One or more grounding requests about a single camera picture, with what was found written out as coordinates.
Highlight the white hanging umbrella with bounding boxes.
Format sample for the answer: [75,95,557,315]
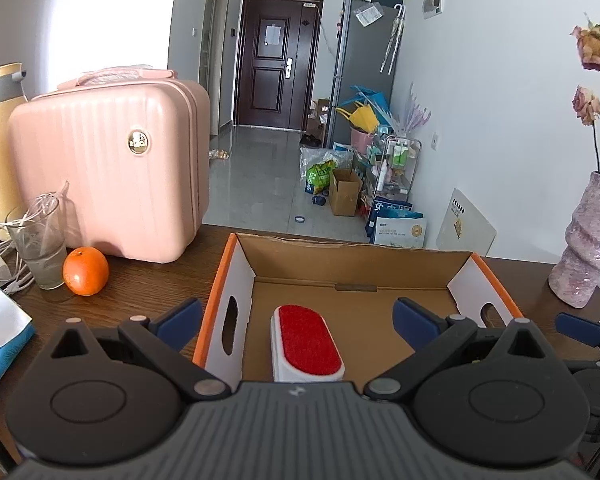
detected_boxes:
[380,4,407,75]

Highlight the orange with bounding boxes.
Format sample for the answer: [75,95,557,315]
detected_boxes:
[62,247,109,296]

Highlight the blue folded frame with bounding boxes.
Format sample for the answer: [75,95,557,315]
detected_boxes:
[336,86,396,116]

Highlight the yellow bag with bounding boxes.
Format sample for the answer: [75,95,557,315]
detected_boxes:
[347,102,381,133]

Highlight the yellow thermos jug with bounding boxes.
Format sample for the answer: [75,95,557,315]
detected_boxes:
[0,62,31,242]

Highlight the lilac clothes hangers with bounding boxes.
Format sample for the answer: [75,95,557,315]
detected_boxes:
[395,82,431,136]

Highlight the white board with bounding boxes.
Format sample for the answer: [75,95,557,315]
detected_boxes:
[436,187,497,256]

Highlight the metal wire cart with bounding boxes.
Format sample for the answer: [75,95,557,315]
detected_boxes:
[362,127,422,211]

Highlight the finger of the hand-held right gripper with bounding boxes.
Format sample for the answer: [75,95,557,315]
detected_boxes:
[554,312,600,361]

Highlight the red cardboard box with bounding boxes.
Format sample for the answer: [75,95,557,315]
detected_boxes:
[192,232,526,386]

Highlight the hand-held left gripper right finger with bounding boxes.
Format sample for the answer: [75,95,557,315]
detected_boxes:
[362,297,548,403]

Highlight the pink suitcase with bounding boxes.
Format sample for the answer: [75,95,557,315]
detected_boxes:
[7,67,212,264]

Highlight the interior side door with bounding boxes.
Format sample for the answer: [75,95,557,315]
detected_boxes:
[200,0,230,136]

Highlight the pink bucket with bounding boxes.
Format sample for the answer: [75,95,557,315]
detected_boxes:
[350,126,376,153]

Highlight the clear plastic bag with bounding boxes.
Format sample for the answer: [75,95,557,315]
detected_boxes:
[300,146,353,176]

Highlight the open cardboard box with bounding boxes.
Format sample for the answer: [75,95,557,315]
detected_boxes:
[310,99,331,133]

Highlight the red and white lint brush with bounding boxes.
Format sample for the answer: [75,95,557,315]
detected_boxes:
[270,304,346,383]

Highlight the blue tissue pack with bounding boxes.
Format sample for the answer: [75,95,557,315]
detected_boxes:
[0,276,36,406]

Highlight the pink textured vase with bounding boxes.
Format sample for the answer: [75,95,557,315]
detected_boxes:
[548,171,600,308]

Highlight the dark brown entrance door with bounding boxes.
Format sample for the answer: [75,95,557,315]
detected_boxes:
[233,0,322,131]

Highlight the clear glass cup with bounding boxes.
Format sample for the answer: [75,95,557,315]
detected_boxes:
[5,195,70,291]

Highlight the white cable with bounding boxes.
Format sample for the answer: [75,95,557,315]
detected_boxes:
[0,180,71,295]

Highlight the blue and white carton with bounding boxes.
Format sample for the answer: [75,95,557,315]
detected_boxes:
[365,200,427,248]

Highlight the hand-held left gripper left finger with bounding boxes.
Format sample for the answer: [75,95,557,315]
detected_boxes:
[47,297,232,403]

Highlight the clear document bag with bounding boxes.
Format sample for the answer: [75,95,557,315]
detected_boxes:
[355,2,383,27]

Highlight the green printed bag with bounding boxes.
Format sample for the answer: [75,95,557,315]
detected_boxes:
[305,160,338,196]

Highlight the small brown cardboard box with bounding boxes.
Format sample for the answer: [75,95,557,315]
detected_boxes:
[328,169,363,217]

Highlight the grey refrigerator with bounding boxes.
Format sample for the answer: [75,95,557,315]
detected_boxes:
[327,0,406,148]

